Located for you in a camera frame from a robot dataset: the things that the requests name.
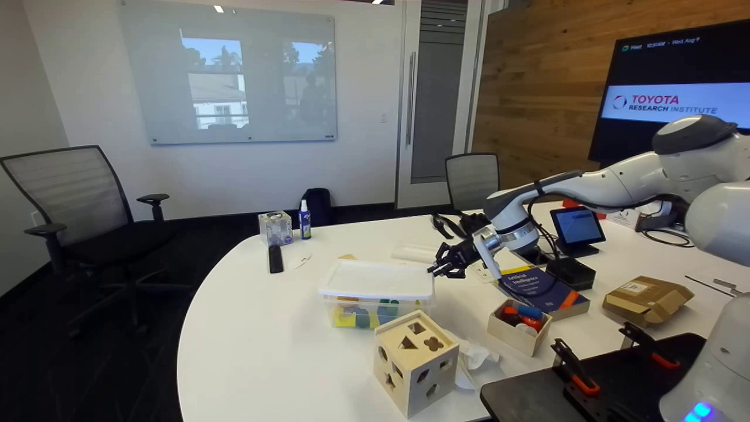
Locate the gripper block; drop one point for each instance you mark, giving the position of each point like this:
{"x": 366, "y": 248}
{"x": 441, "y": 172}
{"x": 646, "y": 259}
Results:
{"x": 490, "y": 248}

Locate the white lunch box lid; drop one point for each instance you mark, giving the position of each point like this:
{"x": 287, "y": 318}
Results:
{"x": 376, "y": 279}

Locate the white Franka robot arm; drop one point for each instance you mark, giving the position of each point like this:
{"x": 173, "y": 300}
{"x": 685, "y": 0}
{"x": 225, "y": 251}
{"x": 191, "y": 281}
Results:
{"x": 625, "y": 184}

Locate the small open wooden box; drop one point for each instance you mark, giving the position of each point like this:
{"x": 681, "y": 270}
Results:
{"x": 517, "y": 331}

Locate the clear plastic lunch box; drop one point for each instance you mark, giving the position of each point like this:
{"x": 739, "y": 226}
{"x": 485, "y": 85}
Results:
{"x": 376, "y": 314}

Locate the red box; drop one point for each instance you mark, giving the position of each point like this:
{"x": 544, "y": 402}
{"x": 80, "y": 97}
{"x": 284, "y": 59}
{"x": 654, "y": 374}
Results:
{"x": 572, "y": 204}

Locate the flat cardboard box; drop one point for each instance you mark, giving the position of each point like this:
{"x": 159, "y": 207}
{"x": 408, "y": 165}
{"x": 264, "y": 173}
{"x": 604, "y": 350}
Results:
{"x": 648, "y": 297}

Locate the grey mesh office chair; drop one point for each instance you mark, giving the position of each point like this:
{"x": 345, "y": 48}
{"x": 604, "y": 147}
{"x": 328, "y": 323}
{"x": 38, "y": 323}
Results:
{"x": 473, "y": 178}

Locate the red wooden ball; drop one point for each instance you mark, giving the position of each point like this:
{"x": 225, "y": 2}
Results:
{"x": 517, "y": 311}

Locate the blue yellow textbook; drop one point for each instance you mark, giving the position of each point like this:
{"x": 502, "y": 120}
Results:
{"x": 546, "y": 292}

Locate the wooden shape sorter cube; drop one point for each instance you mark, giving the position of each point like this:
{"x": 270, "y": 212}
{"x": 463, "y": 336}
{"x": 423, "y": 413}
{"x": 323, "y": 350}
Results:
{"x": 414, "y": 363}

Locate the black cube device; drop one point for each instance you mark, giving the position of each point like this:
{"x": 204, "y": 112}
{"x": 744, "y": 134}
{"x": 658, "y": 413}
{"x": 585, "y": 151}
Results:
{"x": 576, "y": 273}

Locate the black tablet screen on stand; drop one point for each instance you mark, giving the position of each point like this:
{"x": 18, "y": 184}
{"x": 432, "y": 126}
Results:
{"x": 577, "y": 227}

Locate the black backpack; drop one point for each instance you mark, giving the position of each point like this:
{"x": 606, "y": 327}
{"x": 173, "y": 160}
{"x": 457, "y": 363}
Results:
{"x": 317, "y": 204}

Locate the small spray bottle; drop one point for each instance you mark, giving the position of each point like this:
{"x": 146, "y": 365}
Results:
{"x": 305, "y": 224}

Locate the door with grey panel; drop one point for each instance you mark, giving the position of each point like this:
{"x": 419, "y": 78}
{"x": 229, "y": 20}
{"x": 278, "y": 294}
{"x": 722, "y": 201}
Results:
{"x": 440, "y": 100}

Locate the black remote control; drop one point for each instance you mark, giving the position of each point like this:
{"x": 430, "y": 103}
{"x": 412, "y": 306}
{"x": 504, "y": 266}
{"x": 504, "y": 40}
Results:
{"x": 275, "y": 259}

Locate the clear tissue container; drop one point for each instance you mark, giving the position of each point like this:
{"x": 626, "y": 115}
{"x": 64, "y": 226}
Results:
{"x": 275, "y": 227}

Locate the black mesh armrest office chair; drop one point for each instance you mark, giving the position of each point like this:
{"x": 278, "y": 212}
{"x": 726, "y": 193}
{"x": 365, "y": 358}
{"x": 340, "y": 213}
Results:
{"x": 73, "y": 212}

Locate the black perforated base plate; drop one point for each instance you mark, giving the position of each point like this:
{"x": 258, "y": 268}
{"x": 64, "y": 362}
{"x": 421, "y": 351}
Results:
{"x": 625, "y": 386}

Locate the large wall television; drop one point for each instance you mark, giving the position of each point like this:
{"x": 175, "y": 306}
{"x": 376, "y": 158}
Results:
{"x": 671, "y": 93}

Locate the wall whiteboard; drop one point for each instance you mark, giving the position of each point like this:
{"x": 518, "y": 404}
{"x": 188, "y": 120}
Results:
{"x": 225, "y": 73}

